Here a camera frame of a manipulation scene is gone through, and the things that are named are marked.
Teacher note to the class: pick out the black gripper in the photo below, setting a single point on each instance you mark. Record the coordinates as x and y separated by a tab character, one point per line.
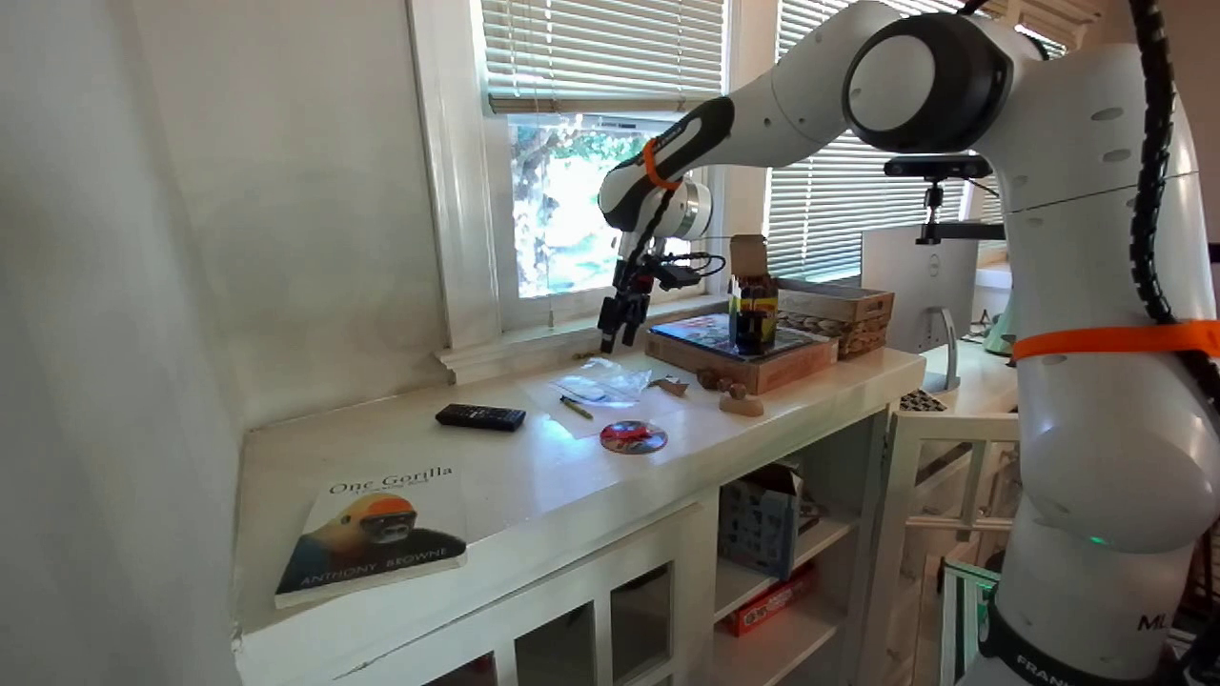
633	284

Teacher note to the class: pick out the clear plastic bag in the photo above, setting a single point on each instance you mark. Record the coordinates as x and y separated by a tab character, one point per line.
604	384

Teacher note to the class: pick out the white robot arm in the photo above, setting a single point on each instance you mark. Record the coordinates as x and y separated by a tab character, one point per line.
1114	314

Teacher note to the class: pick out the small brown toy piece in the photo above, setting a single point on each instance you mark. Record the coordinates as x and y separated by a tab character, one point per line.
668	384

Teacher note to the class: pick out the wooden tray box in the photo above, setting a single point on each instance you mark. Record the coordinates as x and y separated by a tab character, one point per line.
704	343

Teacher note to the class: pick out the green pencil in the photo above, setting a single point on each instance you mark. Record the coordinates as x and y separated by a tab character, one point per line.
576	406

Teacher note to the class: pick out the small wooden figurine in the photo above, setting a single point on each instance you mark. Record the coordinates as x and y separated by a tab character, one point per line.
741	406

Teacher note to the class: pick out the open cardboard box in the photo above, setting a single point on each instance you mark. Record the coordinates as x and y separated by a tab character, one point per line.
749	255

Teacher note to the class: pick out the black remote control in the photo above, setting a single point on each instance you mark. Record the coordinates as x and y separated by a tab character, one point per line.
482	417

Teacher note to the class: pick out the white cabinet shelf unit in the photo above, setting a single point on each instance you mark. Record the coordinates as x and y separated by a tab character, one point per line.
552	518

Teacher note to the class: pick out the woven wooden box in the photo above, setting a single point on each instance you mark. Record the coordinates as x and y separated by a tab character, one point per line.
854	320

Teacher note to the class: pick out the blue storage crate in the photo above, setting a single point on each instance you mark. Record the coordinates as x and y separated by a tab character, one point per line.
760	517

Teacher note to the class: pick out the white window blinds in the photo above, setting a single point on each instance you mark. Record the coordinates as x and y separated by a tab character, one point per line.
599	53

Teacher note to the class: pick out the red box on shelf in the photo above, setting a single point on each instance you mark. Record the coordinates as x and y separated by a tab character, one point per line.
767	605

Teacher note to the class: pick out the black camera on stand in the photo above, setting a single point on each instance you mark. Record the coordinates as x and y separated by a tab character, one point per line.
937	170

